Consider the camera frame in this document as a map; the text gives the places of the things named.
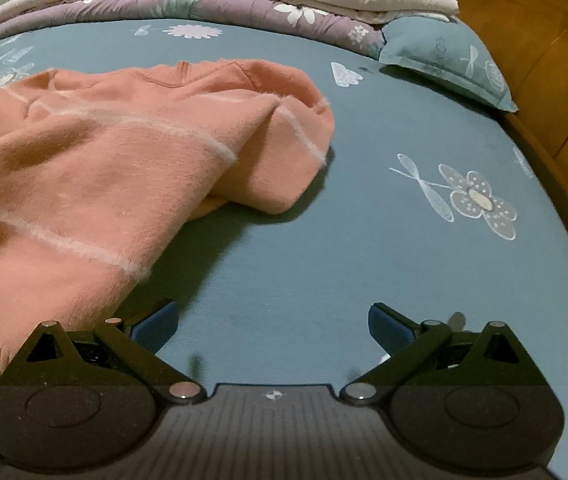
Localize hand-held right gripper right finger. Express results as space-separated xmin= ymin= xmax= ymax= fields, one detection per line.
xmin=340 ymin=303 xmax=551 ymax=404

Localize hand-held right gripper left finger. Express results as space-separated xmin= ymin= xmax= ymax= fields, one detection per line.
xmin=14 ymin=301 xmax=207 ymax=404

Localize pink striped knit sweater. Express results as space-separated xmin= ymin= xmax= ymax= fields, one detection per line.
xmin=0 ymin=59 xmax=336 ymax=401

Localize blue floral bed sheet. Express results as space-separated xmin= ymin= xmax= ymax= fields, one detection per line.
xmin=0 ymin=15 xmax=568 ymax=461

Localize blue floral pillow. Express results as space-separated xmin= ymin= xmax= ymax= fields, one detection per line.
xmin=378 ymin=14 xmax=519 ymax=113

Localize wooden headboard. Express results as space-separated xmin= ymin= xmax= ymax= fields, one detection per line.
xmin=448 ymin=0 xmax=568 ymax=306

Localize purple floral quilt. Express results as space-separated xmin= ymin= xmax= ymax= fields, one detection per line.
xmin=0 ymin=0 xmax=387 ymax=61

